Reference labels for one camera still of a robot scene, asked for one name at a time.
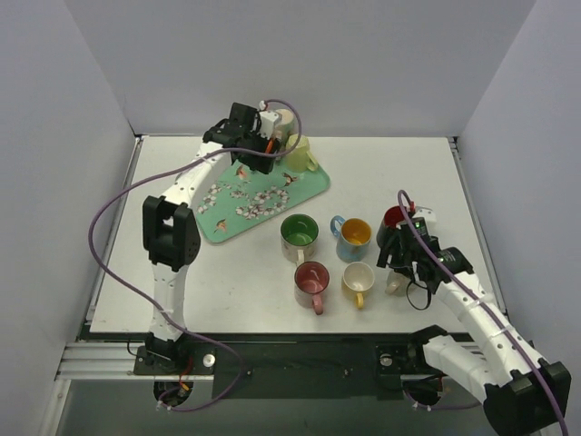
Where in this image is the orange mug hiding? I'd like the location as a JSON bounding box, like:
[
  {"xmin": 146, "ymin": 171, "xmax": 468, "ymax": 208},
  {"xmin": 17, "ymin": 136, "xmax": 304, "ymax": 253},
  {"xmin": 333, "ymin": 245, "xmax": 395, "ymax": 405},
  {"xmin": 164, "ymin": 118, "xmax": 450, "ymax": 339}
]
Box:
[{"xmin": 264, "ymin": 137, "xmax": 280, "ymax": 154}]

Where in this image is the beige cartoon mug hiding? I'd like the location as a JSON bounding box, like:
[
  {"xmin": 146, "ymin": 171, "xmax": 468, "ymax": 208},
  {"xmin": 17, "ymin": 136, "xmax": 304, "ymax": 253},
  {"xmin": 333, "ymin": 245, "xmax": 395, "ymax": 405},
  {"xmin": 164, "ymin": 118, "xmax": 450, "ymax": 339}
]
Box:
[{"xmin": 385, "ymin": 270, "xmax": 418, "ymax": 295}]

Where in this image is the black mug red inside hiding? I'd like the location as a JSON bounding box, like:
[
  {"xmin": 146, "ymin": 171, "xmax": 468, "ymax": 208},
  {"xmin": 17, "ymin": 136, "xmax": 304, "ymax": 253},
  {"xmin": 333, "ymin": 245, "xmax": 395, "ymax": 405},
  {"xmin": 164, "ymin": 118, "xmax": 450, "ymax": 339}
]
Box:
[{"xmin": 376, "ymin": 206, "xmax": 405, "ymax": 248}]

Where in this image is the small yellow mug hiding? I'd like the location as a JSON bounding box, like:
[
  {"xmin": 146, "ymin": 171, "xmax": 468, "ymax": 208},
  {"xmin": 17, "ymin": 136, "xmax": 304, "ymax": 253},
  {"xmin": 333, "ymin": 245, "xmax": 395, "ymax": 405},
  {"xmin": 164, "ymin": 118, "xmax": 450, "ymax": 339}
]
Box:
[{"xmin": 341, "ymin": 262, "xmax": 375, "ymax": 310}]

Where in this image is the blue butterfly mug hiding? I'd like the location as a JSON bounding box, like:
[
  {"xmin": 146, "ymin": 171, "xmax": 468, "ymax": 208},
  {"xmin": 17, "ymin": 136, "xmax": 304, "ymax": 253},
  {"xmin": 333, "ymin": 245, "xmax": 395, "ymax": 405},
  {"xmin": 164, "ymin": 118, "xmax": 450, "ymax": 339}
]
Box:
[{"xmin": 330, "ymin": 215, "xmax": 372, "ymax": 263}]

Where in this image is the pink mug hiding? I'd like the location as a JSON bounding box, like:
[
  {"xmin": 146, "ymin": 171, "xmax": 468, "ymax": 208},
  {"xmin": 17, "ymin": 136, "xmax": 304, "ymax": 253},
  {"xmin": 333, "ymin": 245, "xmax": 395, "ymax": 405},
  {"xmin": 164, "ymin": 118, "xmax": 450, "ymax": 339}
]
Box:
[{"xmin": 293, "ymin": 261, "xmax": 330, "ymax": 315}]

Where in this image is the cream mug green inside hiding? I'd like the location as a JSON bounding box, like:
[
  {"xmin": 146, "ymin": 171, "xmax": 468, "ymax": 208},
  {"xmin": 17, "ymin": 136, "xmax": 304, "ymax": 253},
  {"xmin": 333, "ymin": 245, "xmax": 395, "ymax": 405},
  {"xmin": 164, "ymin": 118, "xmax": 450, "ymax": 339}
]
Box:
[{"xmin": 280, "ymin": 213, "xmax": 319, "ymax": 266}]

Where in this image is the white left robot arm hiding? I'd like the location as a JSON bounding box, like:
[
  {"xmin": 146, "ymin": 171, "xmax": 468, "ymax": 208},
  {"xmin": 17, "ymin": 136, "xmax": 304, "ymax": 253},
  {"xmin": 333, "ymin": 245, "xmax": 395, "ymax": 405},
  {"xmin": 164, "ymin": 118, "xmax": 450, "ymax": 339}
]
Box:
[{"xmin": 143, "ymin": 102, "xmax": 281, "ymax": 374}]

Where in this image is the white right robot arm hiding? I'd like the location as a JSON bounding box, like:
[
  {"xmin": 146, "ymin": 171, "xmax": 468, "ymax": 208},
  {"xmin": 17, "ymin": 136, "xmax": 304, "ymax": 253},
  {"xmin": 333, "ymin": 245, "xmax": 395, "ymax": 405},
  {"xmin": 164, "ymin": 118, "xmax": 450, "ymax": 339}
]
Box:
[{"xmin": 376, "ymin": 217, "xmax": 571, "ymax": 435}]

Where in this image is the tall beige mug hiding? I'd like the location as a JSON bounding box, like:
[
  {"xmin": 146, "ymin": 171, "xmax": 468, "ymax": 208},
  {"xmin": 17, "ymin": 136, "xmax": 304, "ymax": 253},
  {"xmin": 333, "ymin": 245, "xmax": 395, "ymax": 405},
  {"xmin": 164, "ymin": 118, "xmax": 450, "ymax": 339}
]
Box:
[{"xmin": 274, "ymin": 109, "xmax": 297, "ymax": 149}]

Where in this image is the pale green mug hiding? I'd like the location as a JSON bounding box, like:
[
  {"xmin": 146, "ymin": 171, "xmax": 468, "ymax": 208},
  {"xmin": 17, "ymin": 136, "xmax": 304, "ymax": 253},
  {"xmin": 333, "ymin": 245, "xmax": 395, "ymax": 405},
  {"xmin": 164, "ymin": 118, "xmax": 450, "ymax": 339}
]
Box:
[{"xmin": 283, "ymin": 134, "xmax": 319, "ymax": 173}]

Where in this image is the green floral tray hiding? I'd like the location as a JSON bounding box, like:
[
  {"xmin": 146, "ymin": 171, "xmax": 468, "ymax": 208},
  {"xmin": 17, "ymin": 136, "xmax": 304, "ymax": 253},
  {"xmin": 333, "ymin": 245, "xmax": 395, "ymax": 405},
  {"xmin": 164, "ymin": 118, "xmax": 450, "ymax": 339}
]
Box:
[{"xmin": 194, "ymin": 163, "xmax": 330, "ymax": 244}]

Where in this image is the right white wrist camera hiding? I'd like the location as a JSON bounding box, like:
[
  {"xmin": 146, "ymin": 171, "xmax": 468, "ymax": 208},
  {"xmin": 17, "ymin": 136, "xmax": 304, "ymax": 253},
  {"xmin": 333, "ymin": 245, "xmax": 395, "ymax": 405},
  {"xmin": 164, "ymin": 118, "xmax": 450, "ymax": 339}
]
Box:
[{"xmin": 410, "ymin": 205, "xmax": 437, "ymax": 235}]

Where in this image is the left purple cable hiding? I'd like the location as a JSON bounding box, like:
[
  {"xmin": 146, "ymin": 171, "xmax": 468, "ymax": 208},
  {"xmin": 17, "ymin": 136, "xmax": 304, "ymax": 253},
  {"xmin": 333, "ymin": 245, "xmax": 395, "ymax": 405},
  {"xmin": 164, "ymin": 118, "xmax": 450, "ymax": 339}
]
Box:
[{"xmin": 88, "ymin": 99, "xmax": 303, "ymax": 413}]

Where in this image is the purple cable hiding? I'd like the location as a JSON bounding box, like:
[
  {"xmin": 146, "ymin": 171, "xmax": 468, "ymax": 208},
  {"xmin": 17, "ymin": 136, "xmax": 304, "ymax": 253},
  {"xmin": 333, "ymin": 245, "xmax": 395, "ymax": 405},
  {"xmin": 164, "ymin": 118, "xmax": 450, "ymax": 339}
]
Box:
[
  {"xmin": 397, "ymin": 189, "xmax": 571, "ymax": 436},
  {"xmin": 88, "ymin": 99, "xmax": 303, "ymax": 413}
]

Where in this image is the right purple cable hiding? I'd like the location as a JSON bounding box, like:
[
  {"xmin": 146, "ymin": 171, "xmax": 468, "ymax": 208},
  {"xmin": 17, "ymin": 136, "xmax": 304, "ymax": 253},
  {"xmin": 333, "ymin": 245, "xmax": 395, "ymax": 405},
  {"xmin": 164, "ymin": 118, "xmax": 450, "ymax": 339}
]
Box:
[{"xmin": 397, "ymin": 189, "xmax": 571, "ymax": 436}]

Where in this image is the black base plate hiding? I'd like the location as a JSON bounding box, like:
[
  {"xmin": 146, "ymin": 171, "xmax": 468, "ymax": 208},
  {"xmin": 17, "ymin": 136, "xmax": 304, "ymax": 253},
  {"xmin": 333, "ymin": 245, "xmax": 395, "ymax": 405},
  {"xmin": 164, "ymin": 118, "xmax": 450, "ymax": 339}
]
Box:
[{"xmin": 133, "ymin": 333, "xmax": 445, "ymax": 405}]

